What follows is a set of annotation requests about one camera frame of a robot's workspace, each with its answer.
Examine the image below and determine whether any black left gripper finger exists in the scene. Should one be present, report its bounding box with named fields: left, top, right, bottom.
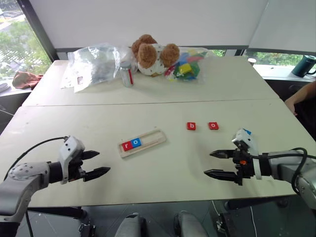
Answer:
left=82, top=151, right=100, bottom=160
left=83, top=167, right=111, bottom=182

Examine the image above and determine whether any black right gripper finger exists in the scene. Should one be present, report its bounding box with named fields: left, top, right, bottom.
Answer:
left=203, top=169, right=238, bottom=184
left=209, top=149, right=236, bottom=159

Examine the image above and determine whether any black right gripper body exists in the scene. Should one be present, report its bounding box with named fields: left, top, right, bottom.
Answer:
left=232, top=145, right=255, bottom=186

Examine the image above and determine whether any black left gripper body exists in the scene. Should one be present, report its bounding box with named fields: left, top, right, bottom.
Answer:
left=67, top=150, right=87, bottom=183

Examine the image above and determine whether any wooden letter tray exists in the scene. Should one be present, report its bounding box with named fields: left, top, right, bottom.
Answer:
left=118, top=129, right=167, bottom=159

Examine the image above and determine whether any grey rounded robot leg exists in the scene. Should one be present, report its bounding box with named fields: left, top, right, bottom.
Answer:
left=114, top=213, right=147, bottom=237
left=173, top=210, right=210, bottom=237

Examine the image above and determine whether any bag of colourful blocks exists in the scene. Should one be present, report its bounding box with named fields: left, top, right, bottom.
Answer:
left=164, top=46, right=218, bottom=83

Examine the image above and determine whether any clear jar with silver lid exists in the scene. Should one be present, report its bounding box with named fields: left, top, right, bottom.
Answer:
left=119, top=61, right=135, bottom=88

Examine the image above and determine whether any clear plastic bag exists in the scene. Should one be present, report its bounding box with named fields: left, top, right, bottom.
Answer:
left=61, top=42, right=138, bottom=94

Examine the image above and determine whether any brown cloth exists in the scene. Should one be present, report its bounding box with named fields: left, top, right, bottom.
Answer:
left=12, top=71, right=44, bottom=90

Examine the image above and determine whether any dark green mug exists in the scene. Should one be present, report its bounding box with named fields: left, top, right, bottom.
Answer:
left=291, top=55, right=316, bottom=78

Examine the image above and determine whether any brown and white teddy bear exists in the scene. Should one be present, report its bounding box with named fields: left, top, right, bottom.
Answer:
left=131, top=34, right=181, bottom=78

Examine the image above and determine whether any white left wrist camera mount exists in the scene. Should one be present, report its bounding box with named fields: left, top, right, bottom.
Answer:
left=58, top=135, right=86, bottom=185

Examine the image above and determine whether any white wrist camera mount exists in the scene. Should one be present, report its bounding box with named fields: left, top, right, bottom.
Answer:
left=231, top=128, right=263, bottom=180
left=58, top=135, right=86, bottom=185

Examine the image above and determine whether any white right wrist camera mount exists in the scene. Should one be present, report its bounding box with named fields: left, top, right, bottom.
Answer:
left=231, top=128, right=263, bottom=180

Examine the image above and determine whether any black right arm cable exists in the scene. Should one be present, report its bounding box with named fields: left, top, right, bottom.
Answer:
left=246, top=147, right=316, bottom=196

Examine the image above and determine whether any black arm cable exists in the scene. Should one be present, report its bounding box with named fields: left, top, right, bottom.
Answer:
left=246, top=147, right=316, bottom=196
left=3, top=136, right=70, bottom=181

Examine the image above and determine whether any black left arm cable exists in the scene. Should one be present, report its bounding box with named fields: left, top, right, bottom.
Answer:
left=3, top=136, right=70, bottom=181

